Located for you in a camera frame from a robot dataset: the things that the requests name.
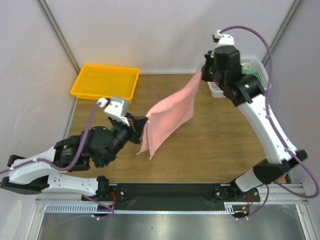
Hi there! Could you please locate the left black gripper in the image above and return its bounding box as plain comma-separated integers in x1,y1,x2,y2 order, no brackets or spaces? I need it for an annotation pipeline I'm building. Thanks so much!
100,113,150,168

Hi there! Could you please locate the pink towel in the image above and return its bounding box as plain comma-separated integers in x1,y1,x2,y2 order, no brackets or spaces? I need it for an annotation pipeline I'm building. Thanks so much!
137,71,202,159

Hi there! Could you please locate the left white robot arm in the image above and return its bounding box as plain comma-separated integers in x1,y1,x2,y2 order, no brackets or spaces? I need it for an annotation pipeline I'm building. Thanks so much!
0,113,148,200

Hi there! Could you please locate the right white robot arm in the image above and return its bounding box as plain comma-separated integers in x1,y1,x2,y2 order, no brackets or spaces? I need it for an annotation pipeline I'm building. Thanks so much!
201,45,308,201

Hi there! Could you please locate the green towel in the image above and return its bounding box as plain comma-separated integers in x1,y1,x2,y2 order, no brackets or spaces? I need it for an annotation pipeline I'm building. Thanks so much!
242,68,262,83

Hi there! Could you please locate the white plastic basket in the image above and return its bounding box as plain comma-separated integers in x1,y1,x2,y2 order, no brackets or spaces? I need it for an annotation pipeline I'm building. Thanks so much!
207,57,269,98

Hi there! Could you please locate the yellow plastic tray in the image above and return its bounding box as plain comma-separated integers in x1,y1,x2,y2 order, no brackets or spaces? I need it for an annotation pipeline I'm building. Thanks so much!
70,64,140,103

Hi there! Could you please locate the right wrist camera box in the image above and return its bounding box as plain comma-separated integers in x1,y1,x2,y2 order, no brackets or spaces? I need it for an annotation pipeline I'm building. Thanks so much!
212,30,235,47

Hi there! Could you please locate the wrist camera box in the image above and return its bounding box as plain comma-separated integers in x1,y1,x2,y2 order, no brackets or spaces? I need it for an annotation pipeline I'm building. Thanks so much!
97,96,129,125
212,30,235,47

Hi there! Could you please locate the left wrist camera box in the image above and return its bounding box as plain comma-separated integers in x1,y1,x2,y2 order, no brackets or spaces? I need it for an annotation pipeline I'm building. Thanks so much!
97,96,129,125

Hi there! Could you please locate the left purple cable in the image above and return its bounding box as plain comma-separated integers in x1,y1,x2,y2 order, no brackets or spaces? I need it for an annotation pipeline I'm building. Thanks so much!
0,98,116,226

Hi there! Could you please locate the purple cable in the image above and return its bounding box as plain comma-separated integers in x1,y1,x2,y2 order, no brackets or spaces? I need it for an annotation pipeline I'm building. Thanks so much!
221,25,320,221
0,98,116,226

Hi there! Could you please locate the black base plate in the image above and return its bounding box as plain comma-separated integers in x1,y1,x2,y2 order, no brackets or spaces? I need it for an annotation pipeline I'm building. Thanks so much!
91,183,260,212

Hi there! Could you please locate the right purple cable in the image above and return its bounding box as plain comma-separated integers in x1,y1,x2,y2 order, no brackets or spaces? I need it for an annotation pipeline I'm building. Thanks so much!
221,25,320,221

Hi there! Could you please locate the aluminium frame rail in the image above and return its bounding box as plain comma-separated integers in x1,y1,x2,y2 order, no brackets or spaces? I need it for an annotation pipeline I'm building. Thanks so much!
37,181,307,205

